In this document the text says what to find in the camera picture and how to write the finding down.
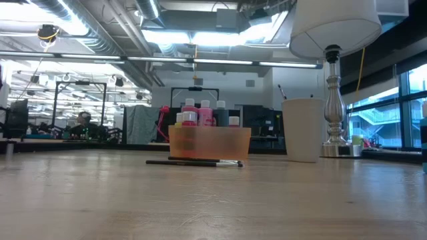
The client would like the dark background monitor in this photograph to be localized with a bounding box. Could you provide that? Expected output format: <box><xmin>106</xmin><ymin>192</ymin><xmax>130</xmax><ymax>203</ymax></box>
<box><xmin>6</xmin><ymin>99</ymin><xmax>29</xmax><ymax>134</ymax></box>

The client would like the black gantry frame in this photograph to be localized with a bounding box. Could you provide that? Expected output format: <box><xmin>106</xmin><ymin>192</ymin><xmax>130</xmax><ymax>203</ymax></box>
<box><xmin>170</xmin><ymin>86</ymin><xmax>220</xmax><ymax>109</ymax></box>
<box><xmin>52</xmin><ymin>79</ymin><xmax>107</xmax><ymax>134</ymax></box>

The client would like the yellow extension cable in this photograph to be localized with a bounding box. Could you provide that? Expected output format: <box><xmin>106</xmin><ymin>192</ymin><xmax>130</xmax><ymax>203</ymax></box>
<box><xmin>356</xmin><ymin>46</ymin><xmax>366</xmax><ymax>95</ymax></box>

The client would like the white paper cup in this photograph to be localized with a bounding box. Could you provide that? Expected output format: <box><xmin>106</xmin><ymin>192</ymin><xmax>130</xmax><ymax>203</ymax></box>
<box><xmin>281</xmin><ymin>97</ymin><xmax>327</xmax><ymax>163</ymax></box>

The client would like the orange translucent plastic bin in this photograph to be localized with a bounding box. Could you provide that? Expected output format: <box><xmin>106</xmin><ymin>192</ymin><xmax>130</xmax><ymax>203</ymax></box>
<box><xmin>168</xmin><ymin>125</ymin><xmax>252</xmax><ymax>161</ymax></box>

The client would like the silver ceiling duct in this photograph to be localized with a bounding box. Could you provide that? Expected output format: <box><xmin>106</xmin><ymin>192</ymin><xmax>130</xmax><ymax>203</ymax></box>
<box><xmin>29</xmin><ymin>0</ymin><xmax>157</xmax><ymax>89</ymax></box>

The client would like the person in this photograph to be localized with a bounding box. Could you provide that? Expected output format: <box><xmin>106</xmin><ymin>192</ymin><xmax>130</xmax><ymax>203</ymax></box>
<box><xmin>68</xmin><ymin>111</ymin><xmax>107</xmax><ymax>140</ymax></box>

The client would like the dark grey large paint bottle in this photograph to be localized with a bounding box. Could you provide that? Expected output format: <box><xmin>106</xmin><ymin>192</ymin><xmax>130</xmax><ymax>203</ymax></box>
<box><xmin>213</xmin><ymin>100</ymin><xmax>231</xmax><ymax>127</ymax></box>

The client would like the grey ceiling box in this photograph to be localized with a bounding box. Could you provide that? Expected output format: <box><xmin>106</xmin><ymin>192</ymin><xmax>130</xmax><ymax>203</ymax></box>
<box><xmin>216</xmin><ymin>8</ymin><xmax>239</xmax><ymax>29</ymax></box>

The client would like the grey hanging cloth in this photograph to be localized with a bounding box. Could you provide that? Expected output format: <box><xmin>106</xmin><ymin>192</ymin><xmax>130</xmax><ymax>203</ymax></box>
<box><xmin>125</xmin><ymin>105</ymin><xmax>160</xmax><ymax>145</ymax></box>

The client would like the bright ceiling light panel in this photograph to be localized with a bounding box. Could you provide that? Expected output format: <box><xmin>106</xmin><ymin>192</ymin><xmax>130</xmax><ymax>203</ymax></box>
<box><xmin>141</xmin><ymin>23</ymin><xmax>291</xmax><ymax>47</ymax></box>

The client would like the black yellow ceiling cable reel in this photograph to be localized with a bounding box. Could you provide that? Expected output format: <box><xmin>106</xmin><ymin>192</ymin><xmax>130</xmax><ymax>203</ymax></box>
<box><xmin>36</xmin><ymin>23</ymin><xmax>61</xmax><ymax>44</ymax></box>

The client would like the red small paint bottle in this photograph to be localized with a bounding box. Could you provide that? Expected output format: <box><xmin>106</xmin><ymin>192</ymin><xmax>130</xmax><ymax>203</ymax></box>
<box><xmin>182</xmin><ymin>111</ymin><xmax>197</xmax><ymax>127</ymax></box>

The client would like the silver table lamp white shade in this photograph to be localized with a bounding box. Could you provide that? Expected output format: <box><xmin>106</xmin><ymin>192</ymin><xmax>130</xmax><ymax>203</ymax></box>
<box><xmin>289</xmin><ymin>0</ymin><xmax>382</xmax><ymax>158</ymax></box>

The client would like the black background screen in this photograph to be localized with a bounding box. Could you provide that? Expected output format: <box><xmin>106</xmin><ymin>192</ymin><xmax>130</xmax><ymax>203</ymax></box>
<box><xmin>169</xmin><ymin>106</ymin><xmax>242</xmax><ymax>127</ymax></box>

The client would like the long ceiling light strip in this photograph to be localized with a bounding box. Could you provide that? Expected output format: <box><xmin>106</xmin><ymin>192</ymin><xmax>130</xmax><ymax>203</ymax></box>
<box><xmin>0</xmin><ymin>50</ymin><xmax>323</xmax><ymax>69</ymax></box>

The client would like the coral large paint bottle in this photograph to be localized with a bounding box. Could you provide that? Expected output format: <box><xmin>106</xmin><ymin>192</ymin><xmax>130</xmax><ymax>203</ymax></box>
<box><xmin>181</xmin><ymin>98</ymin><xmax>199</xmax><ymax>114</ymax></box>

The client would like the black equipment rack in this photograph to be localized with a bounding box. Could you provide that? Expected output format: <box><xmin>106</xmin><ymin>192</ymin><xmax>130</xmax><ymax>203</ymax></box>
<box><xmin>242</xmin><ymin>105</ymin><xmax>286</xmax><ymax>150</ymax></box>

